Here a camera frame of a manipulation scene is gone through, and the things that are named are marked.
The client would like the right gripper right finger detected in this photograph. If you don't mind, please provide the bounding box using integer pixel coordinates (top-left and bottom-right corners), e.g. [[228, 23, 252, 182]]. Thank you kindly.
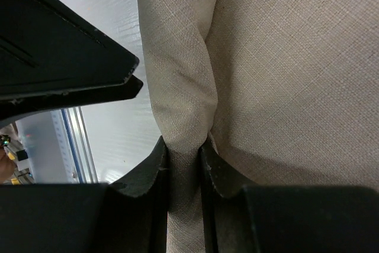
[[198, 144, 261, 252]]

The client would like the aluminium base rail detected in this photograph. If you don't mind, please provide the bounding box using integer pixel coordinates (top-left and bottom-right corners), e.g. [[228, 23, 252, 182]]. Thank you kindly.
[[61, 107, 98, 183]]

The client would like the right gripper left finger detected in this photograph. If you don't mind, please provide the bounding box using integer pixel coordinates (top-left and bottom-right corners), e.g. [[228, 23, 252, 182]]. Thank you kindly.
[[109, 137, 170, 252]]

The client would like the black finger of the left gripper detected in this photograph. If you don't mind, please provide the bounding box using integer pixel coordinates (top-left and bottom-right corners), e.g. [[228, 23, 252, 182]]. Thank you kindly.
[[1, 0, 143, 126]]

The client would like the white slotted cable duct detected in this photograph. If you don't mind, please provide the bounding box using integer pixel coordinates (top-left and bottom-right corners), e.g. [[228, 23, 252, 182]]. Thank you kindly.
[[51, 110, 79, 183]]

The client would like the beige cloth napkin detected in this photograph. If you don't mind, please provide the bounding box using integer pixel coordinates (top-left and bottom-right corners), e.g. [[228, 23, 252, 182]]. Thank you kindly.
[[138, 0, 378, 252]]

